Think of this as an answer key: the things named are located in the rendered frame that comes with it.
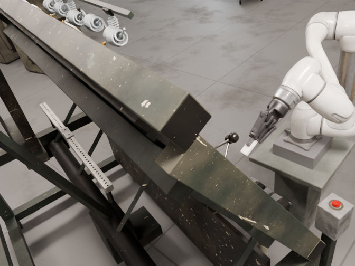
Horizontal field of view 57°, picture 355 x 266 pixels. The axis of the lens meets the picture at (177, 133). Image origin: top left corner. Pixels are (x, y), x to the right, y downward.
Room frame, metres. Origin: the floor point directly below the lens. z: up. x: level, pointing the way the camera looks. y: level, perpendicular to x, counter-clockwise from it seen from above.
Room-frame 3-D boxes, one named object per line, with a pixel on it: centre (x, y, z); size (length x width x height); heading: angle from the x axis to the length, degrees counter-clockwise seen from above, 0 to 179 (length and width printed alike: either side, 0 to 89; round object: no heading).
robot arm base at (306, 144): (1.61, -0.78, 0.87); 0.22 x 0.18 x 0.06; 35
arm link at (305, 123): (1.59, -0.80, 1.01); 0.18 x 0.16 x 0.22; 58
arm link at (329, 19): (1.54, -0.81, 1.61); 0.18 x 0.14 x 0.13; 148
